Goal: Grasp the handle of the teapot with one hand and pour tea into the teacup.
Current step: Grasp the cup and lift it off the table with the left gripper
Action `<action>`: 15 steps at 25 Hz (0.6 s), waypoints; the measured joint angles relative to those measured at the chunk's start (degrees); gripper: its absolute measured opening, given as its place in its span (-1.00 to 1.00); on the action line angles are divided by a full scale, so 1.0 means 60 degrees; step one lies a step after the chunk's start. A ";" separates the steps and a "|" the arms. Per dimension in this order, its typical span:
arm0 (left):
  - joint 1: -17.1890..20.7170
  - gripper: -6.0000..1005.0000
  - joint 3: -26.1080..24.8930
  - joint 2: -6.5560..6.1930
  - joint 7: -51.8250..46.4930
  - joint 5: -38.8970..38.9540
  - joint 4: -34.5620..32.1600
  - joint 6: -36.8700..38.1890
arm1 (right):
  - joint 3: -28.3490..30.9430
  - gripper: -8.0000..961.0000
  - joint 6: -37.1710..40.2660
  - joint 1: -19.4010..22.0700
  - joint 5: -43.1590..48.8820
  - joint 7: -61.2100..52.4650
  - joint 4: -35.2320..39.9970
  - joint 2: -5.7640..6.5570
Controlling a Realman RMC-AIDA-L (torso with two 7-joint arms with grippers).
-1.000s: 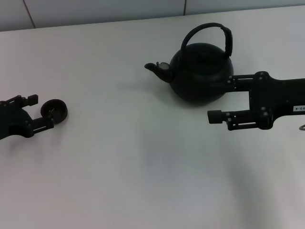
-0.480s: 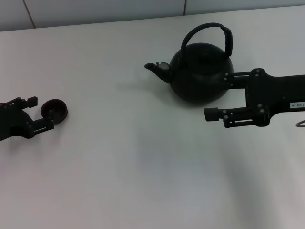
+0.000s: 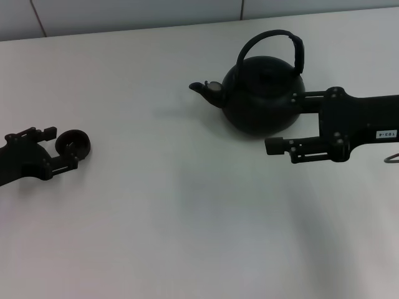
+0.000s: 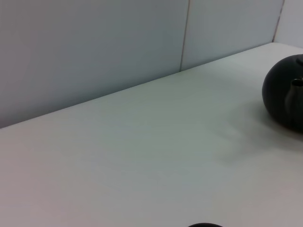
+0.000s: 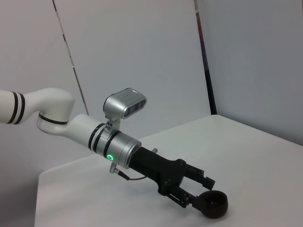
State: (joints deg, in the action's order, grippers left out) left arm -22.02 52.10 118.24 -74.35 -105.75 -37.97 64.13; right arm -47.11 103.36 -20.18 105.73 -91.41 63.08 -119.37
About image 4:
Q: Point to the small dark brown teacup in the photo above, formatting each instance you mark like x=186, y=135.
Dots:
x=206, y=225

